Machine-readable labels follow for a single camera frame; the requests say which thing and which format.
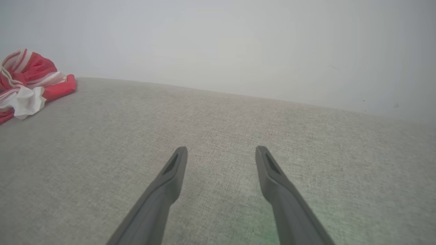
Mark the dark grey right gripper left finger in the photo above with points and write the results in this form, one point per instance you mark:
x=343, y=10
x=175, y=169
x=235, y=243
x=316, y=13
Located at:
x=160, y=197

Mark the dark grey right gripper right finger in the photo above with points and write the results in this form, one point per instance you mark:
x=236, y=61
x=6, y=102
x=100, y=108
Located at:
x=286, y=204

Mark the red and white jersey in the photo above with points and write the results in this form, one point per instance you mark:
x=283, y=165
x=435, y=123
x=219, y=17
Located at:
x=37, y=66

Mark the grey fabric sofa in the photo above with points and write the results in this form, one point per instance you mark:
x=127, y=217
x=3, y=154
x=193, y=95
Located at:
x=102, y=143

